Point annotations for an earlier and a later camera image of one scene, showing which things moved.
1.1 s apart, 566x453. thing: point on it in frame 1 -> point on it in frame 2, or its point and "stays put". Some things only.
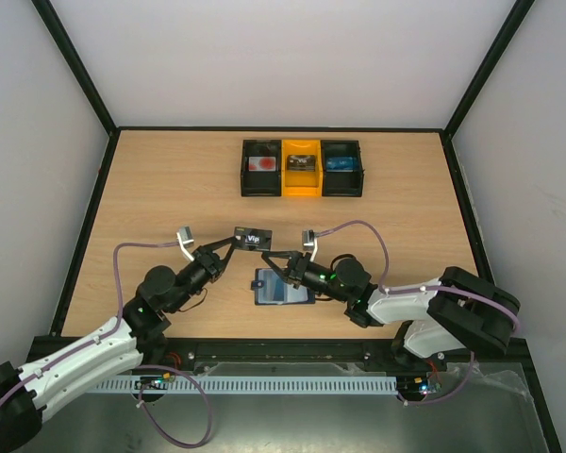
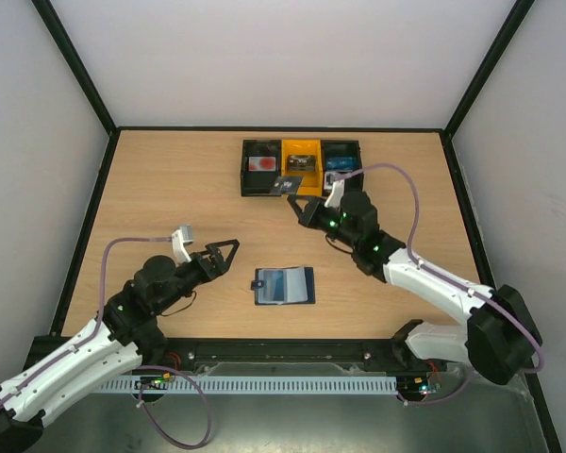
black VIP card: (253, 239) -> (286, 185)
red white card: (261, 163) stays put
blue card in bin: (340, 164) stays put
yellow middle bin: (301, 183) stays put
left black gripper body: (209, 268) stays put
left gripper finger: (209, 247) stays put
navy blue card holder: (271, 289) stays put
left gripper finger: (224, 261) stays put
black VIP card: (301, 162) stays put
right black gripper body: (294, 266) -> (311, 213)
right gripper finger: (283, 273) -> (294, 206)
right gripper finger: (279, 254) -> (312, 199)
